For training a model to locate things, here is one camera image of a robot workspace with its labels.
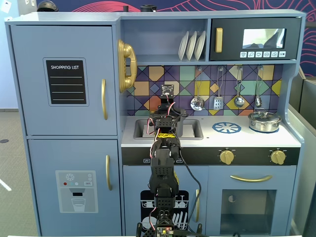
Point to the blue toy kitchen unit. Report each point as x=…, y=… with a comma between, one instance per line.
x=74, y=17

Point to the black table clamp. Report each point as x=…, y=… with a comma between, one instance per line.
x=141, y=229
x=199, y=229

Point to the gold stove knob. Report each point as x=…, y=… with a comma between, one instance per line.
x=227, y=157
x=278, y=157

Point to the steel whisk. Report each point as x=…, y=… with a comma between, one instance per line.
x=258, y=101

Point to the blue oven door with window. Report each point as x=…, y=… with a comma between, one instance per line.
x=284, y=182

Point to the motor controller board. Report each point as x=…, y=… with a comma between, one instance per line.
x=165, y=231

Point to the small black cylinder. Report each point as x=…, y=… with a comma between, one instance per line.
x=126, y=9

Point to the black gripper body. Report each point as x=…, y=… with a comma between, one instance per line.
x=165, y=108

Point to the shiny steel pot lid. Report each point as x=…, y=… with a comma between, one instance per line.
x=264, y=115

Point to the steel slotted spoon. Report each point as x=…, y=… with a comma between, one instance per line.
x=197, y=104

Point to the gray toy sink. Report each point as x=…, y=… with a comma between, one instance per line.
x=139, y=130

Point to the blue fridge door with chalkboard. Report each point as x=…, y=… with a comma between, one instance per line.
x=27, y=74

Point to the gray partition cabinet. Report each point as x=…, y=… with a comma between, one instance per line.
x=308, y=111

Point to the blue fridge door with dispenser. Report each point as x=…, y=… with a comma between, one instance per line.
x=44, y=158

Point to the black floor socket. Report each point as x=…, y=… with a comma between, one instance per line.
x=3, y=141

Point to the black shopping list board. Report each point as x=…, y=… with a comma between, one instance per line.
x=66, y=82

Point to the black microwave door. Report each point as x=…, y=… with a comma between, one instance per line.
x=232, y=39

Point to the steel ladle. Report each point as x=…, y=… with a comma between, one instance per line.
x=239, y=101

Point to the gold toy telephone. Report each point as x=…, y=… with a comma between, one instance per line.
x=127, y=50

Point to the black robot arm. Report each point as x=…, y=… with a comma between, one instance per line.
x=163, y=172

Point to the black round device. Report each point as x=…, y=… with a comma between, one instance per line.
x=147, y=9

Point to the white toy plate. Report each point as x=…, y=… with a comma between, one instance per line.
x=200, y=45
x=183, y=47
x=191, y=47

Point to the black helmet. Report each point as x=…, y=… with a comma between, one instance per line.
x=47, y=6

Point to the gray plastic pot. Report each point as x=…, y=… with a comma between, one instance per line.
x=180, y=126

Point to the small camera board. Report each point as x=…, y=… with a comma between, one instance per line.
x=167, y=90

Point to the white wall fixture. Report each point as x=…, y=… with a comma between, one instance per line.
x=6, y=6

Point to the steel slotted spatula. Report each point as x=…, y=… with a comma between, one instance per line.
x=218, y=103

